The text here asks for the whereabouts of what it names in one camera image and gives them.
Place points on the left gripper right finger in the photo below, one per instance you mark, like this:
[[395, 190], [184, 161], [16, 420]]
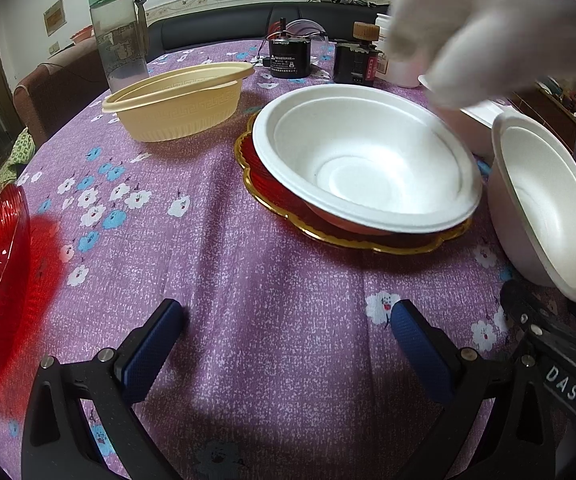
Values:
[[519, 431]]

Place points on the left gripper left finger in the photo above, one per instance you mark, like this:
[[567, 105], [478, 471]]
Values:
[[57, 441]]

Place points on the large white foam bowl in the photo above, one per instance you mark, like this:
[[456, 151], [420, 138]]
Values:
[[368, 157]]

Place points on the beige plastic strainer bowl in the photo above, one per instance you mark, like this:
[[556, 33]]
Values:
[[179, 103]]

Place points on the small white foam bowl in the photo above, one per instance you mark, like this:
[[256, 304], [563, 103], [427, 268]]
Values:
[[473, 125]]

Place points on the white gloved right hand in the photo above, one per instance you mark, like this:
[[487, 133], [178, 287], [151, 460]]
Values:
[[478, 49]]

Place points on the purple floral tablecloth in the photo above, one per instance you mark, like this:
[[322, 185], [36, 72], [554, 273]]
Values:
[[288, 369]]

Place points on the green patterned blanket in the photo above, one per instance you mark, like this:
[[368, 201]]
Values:
[[21, 153]]

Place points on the white plastic tub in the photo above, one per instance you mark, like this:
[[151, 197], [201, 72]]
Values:
[[403, 74]]

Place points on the black jar cork lid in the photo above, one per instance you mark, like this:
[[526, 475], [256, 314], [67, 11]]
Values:
[[356, 61]]

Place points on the brown armchair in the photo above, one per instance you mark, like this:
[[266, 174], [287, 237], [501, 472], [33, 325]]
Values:
[[58, 89]]

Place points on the black cylindrical motor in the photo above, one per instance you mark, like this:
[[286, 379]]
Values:
[[289, 55]]

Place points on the black leather sofa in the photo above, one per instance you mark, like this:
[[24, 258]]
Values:
[[251, 21]]

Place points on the clear bottle green lid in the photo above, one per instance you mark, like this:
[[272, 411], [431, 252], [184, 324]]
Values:
[[121, 36]]

